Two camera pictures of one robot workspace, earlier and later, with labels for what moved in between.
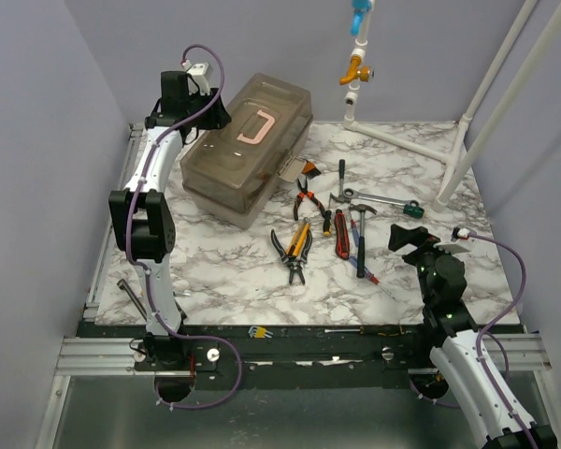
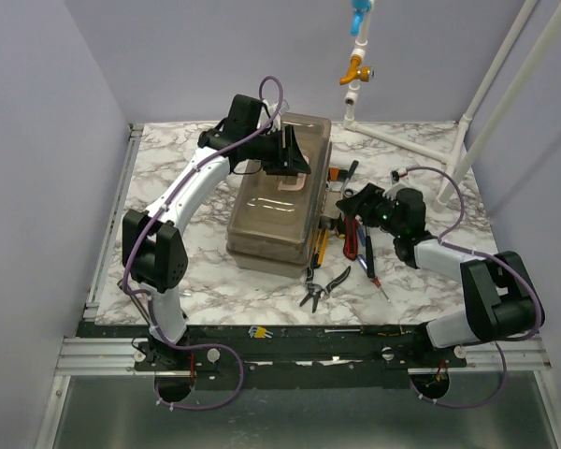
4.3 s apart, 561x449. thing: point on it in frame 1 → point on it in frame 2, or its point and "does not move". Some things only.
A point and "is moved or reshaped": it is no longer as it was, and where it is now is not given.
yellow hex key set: [258, 332] does not move
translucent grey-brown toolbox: [230, 171] is moved or reshaped
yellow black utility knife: [298, 238] → [322, 240]
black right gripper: [417, 236] → [372, 195]
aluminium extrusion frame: [93, 356] does not move
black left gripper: [217, 118] → [295, 163]
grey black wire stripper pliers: [294, 262] → [316, 292]
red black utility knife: [342, 247] → [351, 238]
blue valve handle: [359, 7] does not move
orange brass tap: [364, 73] does not move
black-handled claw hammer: [361, 244] → [369, 255]
